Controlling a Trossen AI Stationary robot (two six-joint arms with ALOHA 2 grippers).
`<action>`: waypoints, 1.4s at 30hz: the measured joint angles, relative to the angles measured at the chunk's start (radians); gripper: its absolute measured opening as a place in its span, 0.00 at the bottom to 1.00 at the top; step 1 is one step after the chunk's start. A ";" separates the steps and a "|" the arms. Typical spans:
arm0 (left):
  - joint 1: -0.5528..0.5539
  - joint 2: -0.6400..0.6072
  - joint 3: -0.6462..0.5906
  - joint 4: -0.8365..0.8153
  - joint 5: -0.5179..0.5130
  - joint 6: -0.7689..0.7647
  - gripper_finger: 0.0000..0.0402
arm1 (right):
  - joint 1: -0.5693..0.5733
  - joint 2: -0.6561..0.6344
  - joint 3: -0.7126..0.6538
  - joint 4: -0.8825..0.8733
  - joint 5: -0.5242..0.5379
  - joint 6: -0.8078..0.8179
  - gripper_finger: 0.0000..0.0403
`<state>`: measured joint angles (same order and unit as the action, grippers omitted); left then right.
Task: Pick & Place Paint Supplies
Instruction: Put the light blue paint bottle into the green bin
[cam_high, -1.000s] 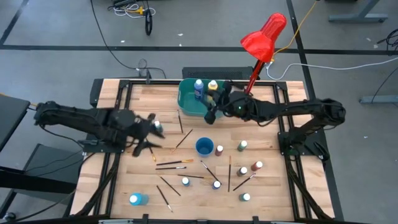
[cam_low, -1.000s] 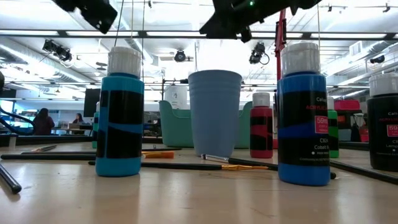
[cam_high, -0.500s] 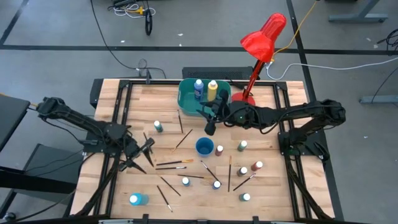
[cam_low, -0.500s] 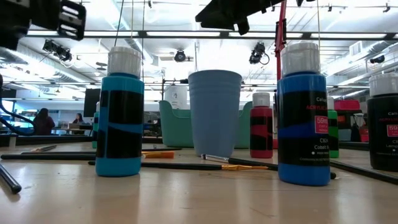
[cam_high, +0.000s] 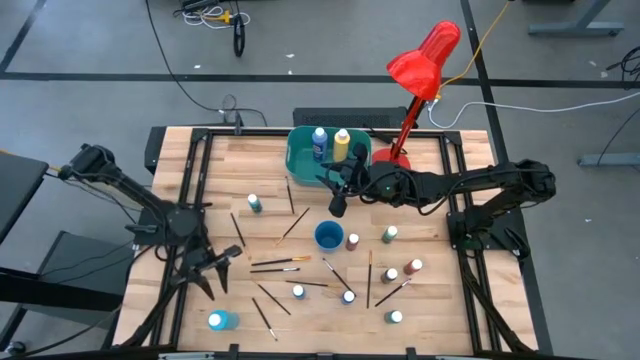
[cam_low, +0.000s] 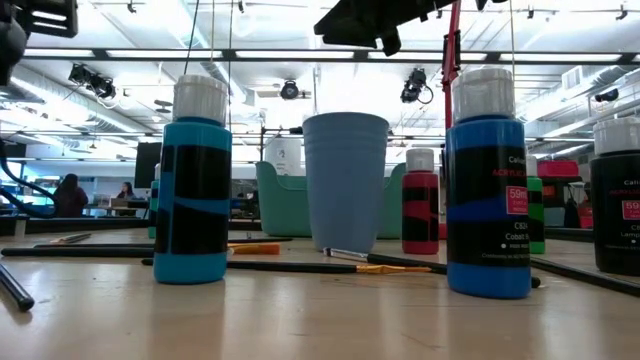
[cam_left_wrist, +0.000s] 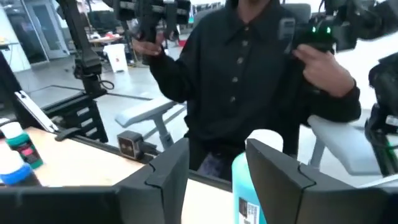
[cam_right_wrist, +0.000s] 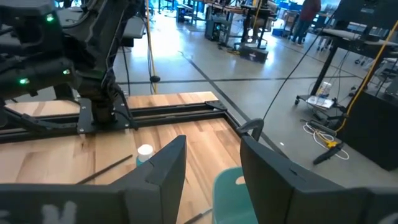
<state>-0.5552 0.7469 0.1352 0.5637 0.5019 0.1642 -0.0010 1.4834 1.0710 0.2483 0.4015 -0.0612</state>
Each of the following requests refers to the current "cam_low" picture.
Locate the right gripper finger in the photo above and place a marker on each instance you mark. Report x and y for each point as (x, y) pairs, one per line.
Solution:
(350, 25)

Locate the small cobalt blue paint bottle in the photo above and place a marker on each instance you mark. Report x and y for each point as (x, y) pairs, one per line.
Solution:
(487, 135)

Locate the blue plastic cup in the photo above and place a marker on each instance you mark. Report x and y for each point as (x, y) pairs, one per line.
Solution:
(345, 190)

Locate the small red paint bottle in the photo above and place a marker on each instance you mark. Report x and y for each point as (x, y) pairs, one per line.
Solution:
(420, 180)

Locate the small light blue paint bottle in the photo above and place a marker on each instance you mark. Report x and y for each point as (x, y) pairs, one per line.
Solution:
(192, 135)

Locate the small green paint bottle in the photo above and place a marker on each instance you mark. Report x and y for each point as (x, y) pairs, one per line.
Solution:
(536, 200)

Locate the thin black paintbrush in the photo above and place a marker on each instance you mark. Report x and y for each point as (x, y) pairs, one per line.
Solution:
(270, 240)

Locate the black paintbrush silver ferrule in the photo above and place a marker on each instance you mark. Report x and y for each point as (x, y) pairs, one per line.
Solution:
(17, 292)
(75, 252)
(400, 261)

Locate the small black paint bottle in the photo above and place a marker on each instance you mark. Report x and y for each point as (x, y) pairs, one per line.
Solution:
(617, 225)

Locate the black paintbrush pale tip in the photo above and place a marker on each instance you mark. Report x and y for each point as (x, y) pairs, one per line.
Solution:
(72, 238)

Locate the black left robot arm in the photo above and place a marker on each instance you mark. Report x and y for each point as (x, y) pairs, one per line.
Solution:
(10, 50)

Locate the red desk lamp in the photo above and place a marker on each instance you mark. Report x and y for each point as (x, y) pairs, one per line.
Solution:
(451, 65)

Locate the black ceiling fixture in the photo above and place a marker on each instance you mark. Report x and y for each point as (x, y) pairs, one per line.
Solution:
(606, 95)
(289, 91)
(92, 82)
(412, 87)

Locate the teal plastic bin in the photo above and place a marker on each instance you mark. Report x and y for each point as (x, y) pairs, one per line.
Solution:
(280, 210)

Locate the red storage bin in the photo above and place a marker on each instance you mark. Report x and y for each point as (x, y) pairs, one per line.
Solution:
(557, 169)

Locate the black storage shelf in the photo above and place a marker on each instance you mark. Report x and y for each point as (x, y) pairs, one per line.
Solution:
(565, 200)

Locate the black computer monitor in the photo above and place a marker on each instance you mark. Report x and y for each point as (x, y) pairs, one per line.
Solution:
(147, 165)

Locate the person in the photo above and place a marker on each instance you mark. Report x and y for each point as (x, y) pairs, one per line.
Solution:
(126, 192)
(70, 200)

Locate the black overhead frame bar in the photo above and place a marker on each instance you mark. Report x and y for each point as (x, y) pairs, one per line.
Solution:
(230, 54)

